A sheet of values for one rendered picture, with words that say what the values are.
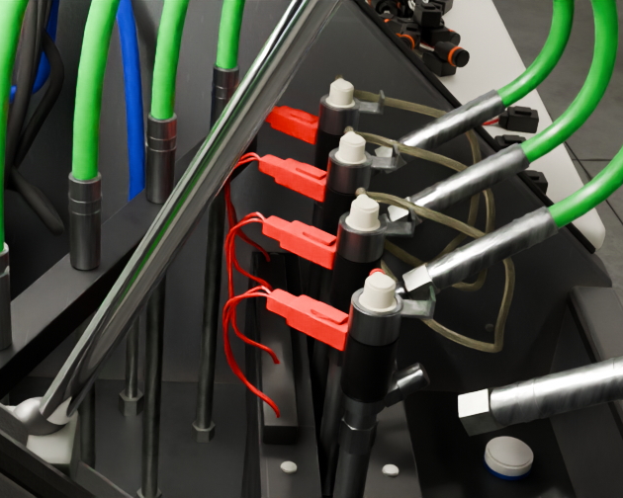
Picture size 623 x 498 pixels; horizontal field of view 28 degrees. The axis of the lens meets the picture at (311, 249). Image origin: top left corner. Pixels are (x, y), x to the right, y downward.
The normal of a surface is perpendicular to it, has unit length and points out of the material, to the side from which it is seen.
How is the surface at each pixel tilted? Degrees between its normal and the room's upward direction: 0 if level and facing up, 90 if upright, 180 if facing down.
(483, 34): 0
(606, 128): 0
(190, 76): 90
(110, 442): 0
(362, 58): 90
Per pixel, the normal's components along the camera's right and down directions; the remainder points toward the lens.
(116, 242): 0.10, -0.84
